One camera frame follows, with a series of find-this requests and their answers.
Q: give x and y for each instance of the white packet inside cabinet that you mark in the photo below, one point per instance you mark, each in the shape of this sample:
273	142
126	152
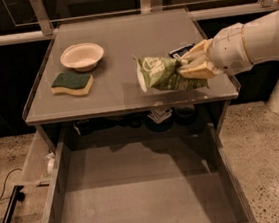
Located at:
159	115

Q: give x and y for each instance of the green jalapeno chip bag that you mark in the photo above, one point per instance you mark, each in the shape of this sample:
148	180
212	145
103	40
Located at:
161	73

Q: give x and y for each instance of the blue snack packet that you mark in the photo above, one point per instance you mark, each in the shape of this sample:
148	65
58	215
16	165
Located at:
178	53

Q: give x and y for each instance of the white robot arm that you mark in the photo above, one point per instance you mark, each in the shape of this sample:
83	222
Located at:
260	39

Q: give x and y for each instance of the dark bowl inside cabinet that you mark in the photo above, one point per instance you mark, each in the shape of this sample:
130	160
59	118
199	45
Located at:
185	116

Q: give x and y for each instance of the metal window rail frame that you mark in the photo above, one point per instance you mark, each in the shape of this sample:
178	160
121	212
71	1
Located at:
13	34

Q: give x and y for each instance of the green and yellow sponge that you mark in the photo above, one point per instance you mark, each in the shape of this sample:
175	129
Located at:
74	84

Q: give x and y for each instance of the grey cabinet table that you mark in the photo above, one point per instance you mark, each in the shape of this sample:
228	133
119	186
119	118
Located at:
115	89

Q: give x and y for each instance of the white paper bowl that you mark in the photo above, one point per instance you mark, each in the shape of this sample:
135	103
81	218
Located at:
82	57

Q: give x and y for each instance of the black stand leg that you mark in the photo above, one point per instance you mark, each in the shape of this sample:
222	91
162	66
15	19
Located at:
16	196

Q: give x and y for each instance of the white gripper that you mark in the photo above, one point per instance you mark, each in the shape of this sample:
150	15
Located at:
227	50

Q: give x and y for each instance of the open grey top drawer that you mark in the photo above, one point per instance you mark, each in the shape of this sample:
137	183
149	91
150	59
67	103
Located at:
161	178

